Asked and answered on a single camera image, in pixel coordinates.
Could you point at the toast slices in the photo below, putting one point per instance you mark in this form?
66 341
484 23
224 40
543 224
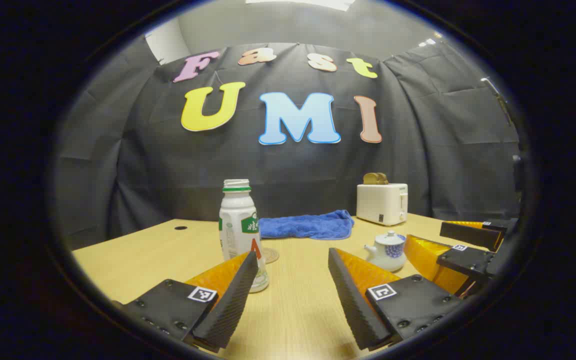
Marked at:
375 178

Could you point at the metal backdrop stand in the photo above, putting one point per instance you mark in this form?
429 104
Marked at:
498 100

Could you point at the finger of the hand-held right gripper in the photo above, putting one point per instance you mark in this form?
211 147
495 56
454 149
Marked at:
468 260
470 236

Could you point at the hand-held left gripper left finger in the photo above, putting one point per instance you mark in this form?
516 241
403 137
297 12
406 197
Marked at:
233 305

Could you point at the blue towel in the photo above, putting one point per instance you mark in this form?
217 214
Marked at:
308 225

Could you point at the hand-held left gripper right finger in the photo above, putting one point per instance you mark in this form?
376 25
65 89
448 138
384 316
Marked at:
350 300

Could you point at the black backdrop cloth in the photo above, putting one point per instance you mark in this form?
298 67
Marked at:
318 170

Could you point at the round wooden coaster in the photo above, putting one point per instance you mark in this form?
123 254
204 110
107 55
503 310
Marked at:
271 256

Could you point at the white blue-patterned teacup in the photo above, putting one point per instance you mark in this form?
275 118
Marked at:
387 256

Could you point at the white toaster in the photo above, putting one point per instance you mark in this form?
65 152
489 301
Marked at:
380 202

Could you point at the white plastic water bottle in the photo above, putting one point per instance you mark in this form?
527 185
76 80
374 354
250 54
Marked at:
237 220

